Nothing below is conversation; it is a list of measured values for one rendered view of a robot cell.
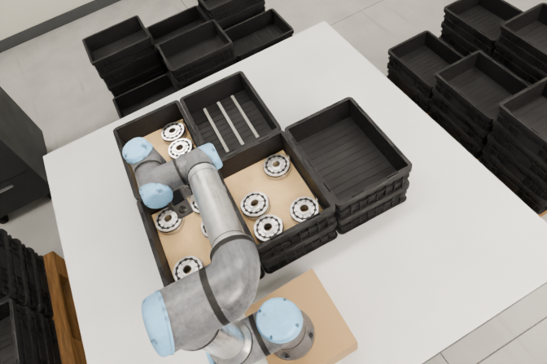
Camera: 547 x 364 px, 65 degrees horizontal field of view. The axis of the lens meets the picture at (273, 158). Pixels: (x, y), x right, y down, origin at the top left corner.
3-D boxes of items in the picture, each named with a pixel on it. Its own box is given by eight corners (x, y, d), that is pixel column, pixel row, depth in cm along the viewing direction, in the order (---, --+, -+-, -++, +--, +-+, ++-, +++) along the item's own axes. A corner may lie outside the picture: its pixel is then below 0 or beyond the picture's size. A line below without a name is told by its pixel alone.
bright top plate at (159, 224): (185, 225, 153) (184, 224, 153) (158, 236, 152) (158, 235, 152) (178, 203, 159) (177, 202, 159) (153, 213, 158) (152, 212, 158)
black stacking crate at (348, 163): (411, 185, 153) (413, 167, 144) (339, 223, 149) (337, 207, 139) (351, 116, 176) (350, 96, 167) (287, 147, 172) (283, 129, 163)
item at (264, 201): (273, 208, 151) (273, 207, 151) (247, 221, 150) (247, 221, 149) (260, 187, 157) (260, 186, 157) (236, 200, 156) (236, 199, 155)
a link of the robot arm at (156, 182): (179, 180, 105) (168, 149, 111) (137, 200, 104) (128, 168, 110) (190, 195, 111) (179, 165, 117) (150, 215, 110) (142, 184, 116)
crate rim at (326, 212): (337, 211, 141) (337, 207, 139) (255, 253, 137) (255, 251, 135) (283, 132, 164) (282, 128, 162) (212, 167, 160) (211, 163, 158)
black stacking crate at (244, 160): (338, 224, 148) (336, 208, 139) (262, 265, 144) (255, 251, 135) (286, 147, 172) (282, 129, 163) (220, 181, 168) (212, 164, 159)
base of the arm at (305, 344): (325, 337, 129) (321, 331, 121) (286, 371, 126) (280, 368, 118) (294, 298, 137) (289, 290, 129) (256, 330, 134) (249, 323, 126)
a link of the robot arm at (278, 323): (313, 337, 121) (308, 327, 109) (270, 360, 119) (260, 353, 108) (294, 298, 127) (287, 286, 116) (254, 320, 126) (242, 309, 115)
